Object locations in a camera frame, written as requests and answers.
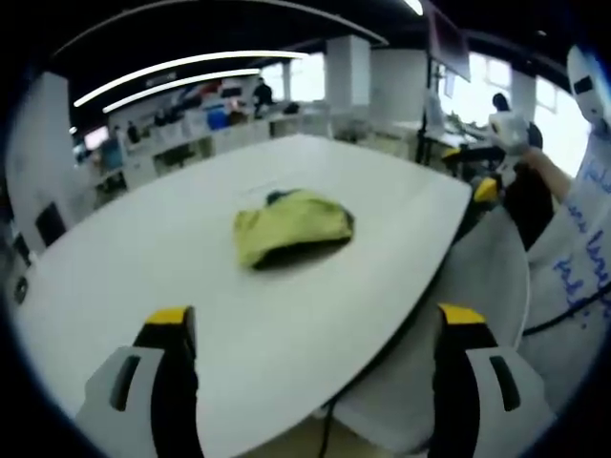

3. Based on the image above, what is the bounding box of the white worn device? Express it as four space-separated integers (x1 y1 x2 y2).
566 43 611 133

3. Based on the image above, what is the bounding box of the short ceiling light strip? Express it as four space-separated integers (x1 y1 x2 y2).
101 68 263 115

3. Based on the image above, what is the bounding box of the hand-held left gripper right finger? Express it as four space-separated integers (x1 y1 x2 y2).
429 302 558 458

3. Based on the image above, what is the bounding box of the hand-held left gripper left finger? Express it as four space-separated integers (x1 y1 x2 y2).
74 304 206 458

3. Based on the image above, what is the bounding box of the long ceiling light strip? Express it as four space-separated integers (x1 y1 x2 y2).
73 50 309 108

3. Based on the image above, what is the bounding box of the black cable under table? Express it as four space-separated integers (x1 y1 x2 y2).
322 399 336 458

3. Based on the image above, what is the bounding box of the yellow-green garment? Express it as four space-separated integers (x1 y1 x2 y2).
232 188 357 271

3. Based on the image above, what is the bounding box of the black device cable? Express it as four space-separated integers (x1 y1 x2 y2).
522 284 611 336

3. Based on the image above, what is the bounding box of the hanging dark monitor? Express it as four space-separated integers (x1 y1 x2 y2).
426 2 473 83

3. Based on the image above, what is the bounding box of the white shelf counter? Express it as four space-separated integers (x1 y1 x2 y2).
71 102 331 192

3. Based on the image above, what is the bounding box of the white square pillar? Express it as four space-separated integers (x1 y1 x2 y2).
326 34 372 116

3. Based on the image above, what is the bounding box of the black monitor stand pole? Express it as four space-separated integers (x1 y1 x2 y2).
415 56 432 164

